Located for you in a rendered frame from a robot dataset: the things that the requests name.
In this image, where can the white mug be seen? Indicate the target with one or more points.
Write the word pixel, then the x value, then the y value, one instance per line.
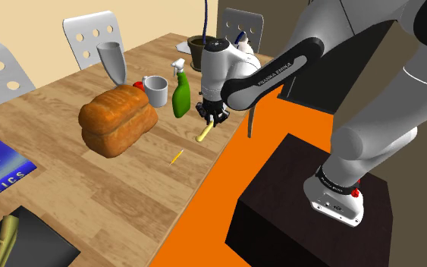
pixel 156 94

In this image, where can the brown bread loaf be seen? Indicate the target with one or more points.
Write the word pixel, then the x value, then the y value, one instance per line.
pixel 117 118

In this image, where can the red round fruit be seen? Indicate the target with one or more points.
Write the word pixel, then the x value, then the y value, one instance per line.
pixel 138 85

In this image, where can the wooden table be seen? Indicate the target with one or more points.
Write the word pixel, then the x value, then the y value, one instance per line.
pixel 106 196

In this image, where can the yellow pencil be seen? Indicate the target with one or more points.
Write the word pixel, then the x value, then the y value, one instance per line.
pixel 176 157

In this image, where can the black flat slab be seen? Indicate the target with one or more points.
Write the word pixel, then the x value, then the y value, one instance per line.
pixel 39 240

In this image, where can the white flat sheet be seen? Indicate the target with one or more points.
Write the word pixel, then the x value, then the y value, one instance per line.
pixel 183 47

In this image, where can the grey vase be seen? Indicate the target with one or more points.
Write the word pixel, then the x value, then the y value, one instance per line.
pixel 113 61

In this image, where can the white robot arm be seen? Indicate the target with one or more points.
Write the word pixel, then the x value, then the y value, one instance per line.
pixel 379 122

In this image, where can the dark brown plant pot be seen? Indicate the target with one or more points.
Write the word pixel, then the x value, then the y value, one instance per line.
pixel 195 50

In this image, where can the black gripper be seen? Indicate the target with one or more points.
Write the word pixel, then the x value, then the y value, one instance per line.
pixel 211 109

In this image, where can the green spray bottle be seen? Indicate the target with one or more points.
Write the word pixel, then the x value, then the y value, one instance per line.
pixel 181 98

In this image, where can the dark robot stand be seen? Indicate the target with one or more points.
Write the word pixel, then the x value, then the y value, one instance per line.
pixel 283 207

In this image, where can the white and blue pot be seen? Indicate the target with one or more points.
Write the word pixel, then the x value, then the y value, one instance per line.
pixel 244 45

